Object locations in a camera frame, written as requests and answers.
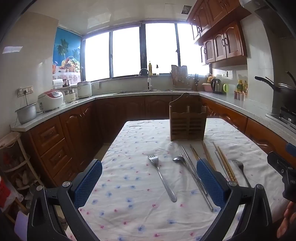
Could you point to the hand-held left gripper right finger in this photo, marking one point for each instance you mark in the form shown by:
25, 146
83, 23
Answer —
210, 183

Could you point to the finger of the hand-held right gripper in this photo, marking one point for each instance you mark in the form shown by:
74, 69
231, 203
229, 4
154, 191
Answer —
276, 160
291, 147

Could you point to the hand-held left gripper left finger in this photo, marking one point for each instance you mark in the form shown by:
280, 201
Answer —
89, 183

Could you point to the steel chopstick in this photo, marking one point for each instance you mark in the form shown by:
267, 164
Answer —
204, 191
210, 205

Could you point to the light wooden chopstick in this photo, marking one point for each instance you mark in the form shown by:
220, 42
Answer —
210, 157
223, 162
229, 166
206, 154

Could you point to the wooden utensil holder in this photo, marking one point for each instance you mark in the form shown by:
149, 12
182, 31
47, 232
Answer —
187, 125

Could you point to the person's right hand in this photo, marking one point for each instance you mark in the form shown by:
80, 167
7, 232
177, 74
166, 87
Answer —
289, 217

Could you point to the grey chopstick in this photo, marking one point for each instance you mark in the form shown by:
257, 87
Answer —
220, 162

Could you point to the gas stove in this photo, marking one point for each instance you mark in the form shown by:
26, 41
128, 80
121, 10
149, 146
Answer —
285, 118

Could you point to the short steel fork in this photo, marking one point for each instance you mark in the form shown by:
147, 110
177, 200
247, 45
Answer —
238, 165

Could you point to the dark brown wooden chopstick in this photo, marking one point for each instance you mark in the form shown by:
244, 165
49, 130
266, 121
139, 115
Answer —
193, 151

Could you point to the white floral tablecloth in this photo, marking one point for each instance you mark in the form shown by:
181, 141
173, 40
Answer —
129, 185

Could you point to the long steel fork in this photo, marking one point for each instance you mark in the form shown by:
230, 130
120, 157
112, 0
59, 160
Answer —
161, 176

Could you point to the black frying pan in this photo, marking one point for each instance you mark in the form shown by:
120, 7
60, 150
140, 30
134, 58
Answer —
285, 95

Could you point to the wooden base cabinets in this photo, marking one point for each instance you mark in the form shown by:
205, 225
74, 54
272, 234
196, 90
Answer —
76, 129

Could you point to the white storage rack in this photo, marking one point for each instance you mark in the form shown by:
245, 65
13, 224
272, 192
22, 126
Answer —
20, 162

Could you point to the row of spice jars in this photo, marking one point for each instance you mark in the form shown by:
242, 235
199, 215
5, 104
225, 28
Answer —
239, 96

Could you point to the grey kitchen countertop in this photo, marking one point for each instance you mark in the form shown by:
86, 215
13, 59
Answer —
231, 102

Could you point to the group of condiment bottles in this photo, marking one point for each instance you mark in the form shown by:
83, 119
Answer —
241, 86

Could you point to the red plastic bag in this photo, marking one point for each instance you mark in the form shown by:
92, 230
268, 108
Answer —
5, 192

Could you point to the green plastic cup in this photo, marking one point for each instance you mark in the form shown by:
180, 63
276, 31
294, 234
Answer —
225, 88

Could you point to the white blender jug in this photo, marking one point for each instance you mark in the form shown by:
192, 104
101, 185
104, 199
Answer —
70, 95

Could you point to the white and red rice cooker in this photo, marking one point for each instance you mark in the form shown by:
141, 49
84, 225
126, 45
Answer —
50, 99

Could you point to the metal inner pot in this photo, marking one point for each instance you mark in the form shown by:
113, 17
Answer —
26, 114

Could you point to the white round rice cooker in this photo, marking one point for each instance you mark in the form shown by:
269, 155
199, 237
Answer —
84, 90

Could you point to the steel electric kettle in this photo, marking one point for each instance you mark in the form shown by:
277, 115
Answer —
217, 87

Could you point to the pink plastic basin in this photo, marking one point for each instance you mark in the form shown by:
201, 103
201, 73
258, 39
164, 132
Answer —
206, 87

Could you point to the white rag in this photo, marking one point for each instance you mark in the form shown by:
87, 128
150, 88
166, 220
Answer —
96, 85

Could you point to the knife block with knives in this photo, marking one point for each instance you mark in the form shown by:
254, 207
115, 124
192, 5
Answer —
196, 83

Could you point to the small steel pot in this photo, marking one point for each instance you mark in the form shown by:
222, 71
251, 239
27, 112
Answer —
66, 83

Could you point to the yellow container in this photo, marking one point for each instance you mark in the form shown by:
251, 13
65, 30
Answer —
210, 79

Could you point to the steel kitchen sink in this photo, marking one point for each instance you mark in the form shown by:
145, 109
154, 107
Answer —
143, 91

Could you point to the wooden dish rack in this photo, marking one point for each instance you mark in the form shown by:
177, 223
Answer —
180, 77

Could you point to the chrome kitchen faucet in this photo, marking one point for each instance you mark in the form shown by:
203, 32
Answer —
149, 80

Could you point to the wooden upper cabinets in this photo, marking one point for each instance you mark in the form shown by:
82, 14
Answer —
231, 39

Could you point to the soap dispenser bottle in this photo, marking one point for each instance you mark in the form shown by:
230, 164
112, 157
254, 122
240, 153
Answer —
157, 70

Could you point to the yellow oil bottle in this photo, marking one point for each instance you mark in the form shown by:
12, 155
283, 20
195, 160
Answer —
150, 69

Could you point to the range hood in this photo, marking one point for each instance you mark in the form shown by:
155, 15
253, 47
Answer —
272, 16

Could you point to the large kitchen window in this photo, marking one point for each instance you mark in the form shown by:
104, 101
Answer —
129, 51

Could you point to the ceiling vent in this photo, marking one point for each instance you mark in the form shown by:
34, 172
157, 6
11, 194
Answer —
186, 9

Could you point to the small wall socket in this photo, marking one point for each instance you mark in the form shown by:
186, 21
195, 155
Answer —
224, 74

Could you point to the white wall socket strip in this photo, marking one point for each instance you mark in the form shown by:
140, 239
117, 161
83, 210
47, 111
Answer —
25, 91

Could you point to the tropical fruit wall poster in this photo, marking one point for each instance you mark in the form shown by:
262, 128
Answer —
67, 53

